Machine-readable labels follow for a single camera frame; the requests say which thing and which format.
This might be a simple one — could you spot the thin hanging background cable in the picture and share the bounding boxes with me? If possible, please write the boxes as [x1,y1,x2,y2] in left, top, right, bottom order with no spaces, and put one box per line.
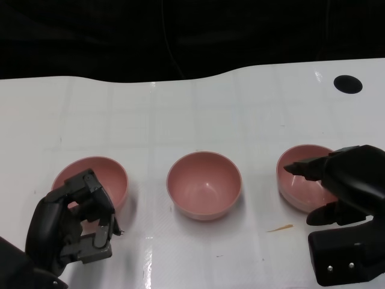
[161,0,184,81]

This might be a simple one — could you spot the black round table grommet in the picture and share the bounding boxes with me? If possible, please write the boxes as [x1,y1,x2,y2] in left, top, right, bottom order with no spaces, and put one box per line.
[333,75,363,95]

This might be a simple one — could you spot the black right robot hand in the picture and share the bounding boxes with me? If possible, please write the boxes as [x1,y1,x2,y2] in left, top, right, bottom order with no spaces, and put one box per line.
[284,144,385,226]

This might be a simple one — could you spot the brown tape sliver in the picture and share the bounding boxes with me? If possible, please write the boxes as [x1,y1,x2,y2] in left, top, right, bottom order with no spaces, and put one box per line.
[266,223,294,233]

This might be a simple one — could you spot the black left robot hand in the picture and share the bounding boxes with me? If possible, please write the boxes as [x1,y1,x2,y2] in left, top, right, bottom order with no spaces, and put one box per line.
[25,168,125,276]

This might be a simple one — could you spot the pink plastic bowl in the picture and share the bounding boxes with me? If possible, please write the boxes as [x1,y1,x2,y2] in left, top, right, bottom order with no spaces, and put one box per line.
[276,144,340,214]
[51,155,130,222]
[166,151,243,222]

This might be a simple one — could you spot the black backdrop cloth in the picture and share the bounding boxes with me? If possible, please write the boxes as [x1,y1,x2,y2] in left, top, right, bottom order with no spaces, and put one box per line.
[0,0,385,84]

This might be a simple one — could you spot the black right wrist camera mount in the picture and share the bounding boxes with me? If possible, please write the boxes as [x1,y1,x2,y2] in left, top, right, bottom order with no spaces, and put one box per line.
[308,216,385,287]

